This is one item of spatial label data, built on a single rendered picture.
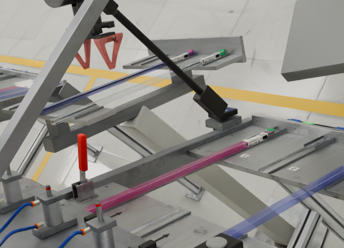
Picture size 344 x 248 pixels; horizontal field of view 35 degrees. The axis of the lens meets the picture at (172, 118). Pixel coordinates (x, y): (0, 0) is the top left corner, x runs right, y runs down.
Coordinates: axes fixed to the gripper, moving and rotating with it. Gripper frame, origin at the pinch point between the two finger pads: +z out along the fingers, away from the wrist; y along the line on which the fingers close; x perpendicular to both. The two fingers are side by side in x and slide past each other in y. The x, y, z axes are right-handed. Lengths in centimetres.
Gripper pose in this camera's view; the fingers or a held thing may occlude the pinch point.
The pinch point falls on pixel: (98, 65)
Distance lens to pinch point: 125.1
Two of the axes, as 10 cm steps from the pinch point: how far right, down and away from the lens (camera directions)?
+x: 7.0, -3.2, 6.4
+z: 1.8, 9.5, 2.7
